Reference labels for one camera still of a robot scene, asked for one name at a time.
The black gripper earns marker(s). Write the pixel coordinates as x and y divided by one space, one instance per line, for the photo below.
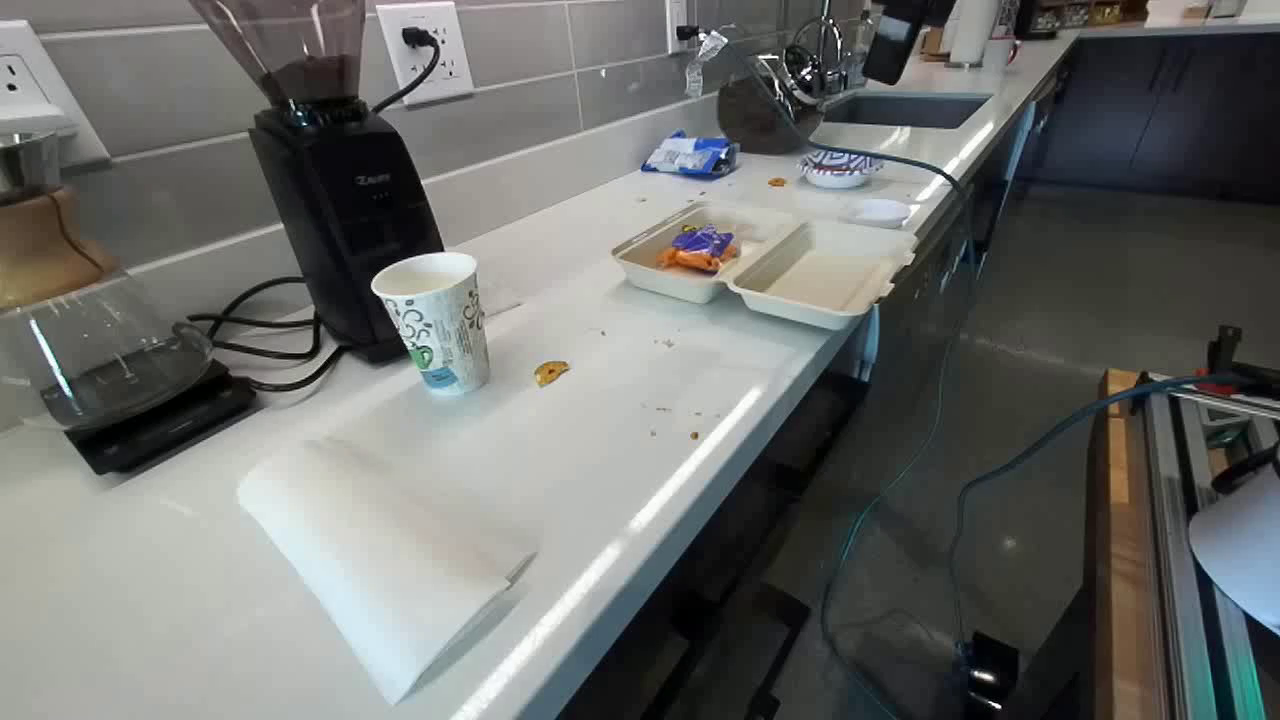
888 51

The white foam clamshell food pack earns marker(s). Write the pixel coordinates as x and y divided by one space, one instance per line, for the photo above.
817 282

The small orange food spill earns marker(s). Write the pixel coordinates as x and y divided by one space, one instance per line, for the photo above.
778 181

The large orange food spill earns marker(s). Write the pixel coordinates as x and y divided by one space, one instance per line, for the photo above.
549 373

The steel sink basin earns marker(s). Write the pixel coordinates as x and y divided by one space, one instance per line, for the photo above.
905 109

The upright white paper towel roll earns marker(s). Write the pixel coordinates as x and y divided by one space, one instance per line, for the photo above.
975 29

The blue striped small bowl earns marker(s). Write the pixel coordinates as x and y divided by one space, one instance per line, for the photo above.
840 171

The dark round kettle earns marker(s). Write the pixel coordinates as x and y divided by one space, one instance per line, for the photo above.
766 113

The white round plastic lid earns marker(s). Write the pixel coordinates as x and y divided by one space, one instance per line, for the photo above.
882 212

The blue snack packet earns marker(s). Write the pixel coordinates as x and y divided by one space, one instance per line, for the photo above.
684 157

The dark counter cabinet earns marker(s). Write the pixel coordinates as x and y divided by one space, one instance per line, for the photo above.
923 304

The orange snack packet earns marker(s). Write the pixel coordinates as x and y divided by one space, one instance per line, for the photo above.
700 249

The dark tall cabinet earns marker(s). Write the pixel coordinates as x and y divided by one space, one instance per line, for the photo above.
1163 113

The black clamp equipment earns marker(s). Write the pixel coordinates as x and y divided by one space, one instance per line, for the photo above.
1233 362

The patterned paper cup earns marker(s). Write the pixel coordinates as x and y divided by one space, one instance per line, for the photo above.
435 326

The black coffee grinder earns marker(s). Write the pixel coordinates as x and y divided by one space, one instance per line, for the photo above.
347 212

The white paper sheet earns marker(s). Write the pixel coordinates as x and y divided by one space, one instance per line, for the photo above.
1246 546

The black box on floor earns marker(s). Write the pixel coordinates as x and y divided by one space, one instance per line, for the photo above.
988 672

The black coffee scale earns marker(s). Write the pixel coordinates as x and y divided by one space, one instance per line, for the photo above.
162 427

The glass coffee carafe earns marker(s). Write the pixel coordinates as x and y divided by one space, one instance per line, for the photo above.
95 345

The wooden pour-over dripper stand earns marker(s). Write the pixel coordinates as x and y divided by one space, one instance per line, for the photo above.
35 246

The white wall outlet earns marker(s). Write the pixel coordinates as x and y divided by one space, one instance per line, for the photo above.
444 73
35 64

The aluminium frame rail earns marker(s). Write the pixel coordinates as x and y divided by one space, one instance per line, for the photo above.
1185 586

